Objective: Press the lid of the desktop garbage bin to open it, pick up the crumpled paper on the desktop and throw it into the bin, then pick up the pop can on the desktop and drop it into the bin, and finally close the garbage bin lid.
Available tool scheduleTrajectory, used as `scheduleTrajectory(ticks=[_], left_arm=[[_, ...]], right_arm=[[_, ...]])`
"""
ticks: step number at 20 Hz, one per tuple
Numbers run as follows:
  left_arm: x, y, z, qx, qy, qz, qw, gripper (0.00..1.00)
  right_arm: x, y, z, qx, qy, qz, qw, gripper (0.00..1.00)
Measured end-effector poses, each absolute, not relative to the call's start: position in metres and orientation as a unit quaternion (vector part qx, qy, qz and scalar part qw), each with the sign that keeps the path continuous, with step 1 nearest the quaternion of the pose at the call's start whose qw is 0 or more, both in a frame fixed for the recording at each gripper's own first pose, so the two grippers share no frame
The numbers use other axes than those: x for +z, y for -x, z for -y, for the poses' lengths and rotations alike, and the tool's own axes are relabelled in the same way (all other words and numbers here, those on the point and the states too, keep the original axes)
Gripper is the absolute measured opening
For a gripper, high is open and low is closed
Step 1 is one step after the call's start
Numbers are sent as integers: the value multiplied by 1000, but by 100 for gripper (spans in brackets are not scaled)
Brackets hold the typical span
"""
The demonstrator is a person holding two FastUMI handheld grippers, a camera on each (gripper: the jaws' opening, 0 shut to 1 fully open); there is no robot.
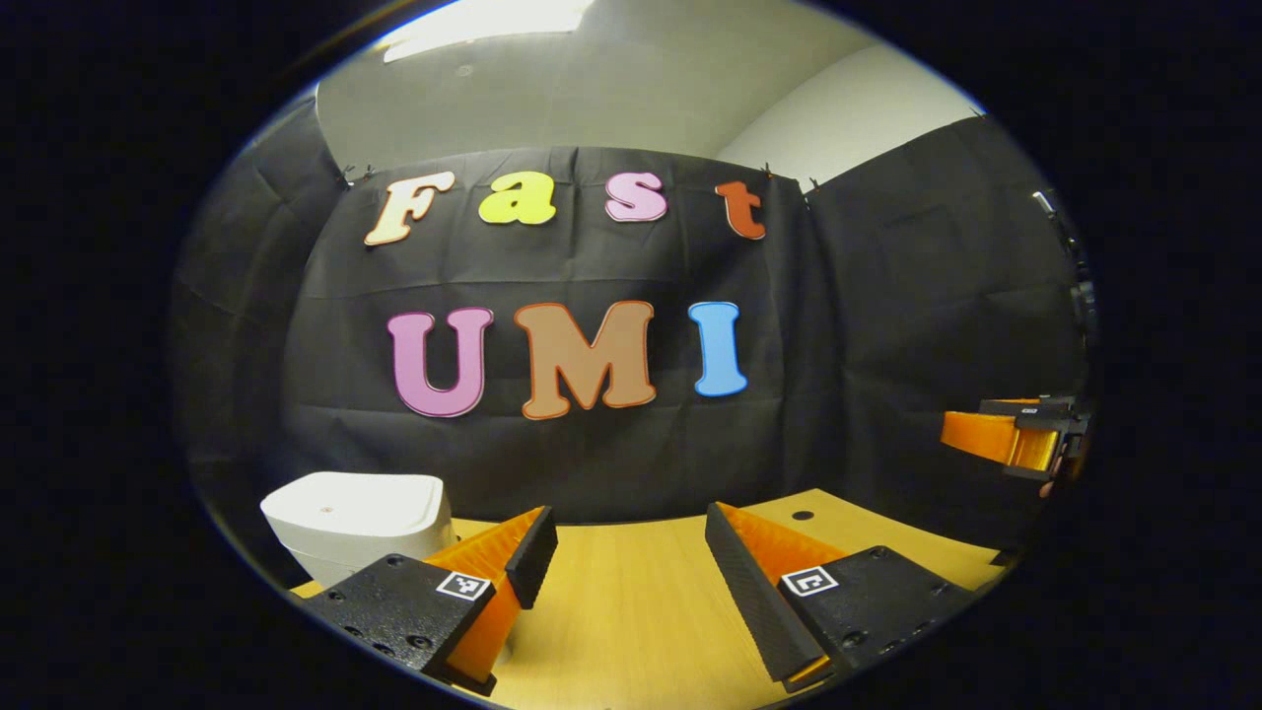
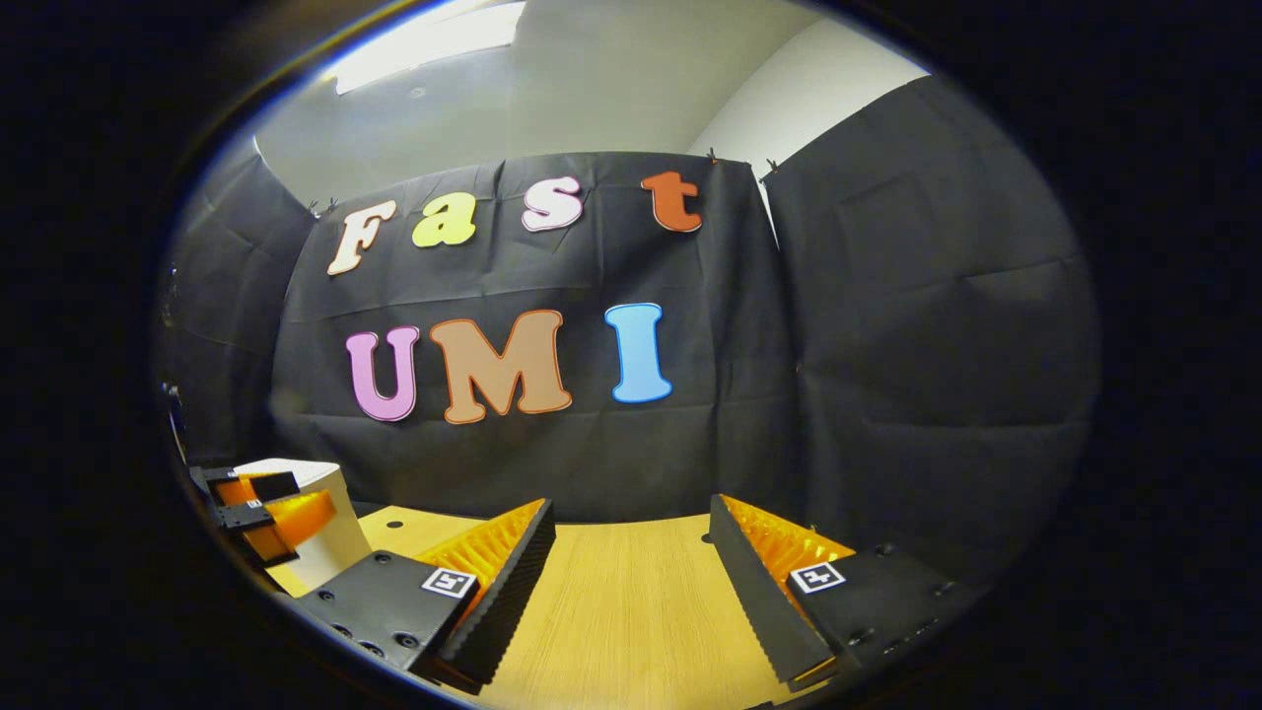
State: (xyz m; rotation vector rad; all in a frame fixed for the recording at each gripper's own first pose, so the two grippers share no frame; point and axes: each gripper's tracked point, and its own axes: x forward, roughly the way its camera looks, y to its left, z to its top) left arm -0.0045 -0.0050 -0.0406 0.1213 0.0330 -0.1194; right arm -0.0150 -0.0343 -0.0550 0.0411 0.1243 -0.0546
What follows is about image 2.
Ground wooden desktop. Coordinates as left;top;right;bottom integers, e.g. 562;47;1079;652
266;505;829;710

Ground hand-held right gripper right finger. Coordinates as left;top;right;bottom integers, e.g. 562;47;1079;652
708;493;987;691

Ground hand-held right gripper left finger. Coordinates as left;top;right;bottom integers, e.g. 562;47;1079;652
294;497;558;697

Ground white desktop garbage bin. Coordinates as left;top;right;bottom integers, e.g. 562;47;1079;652
235;458;374;598

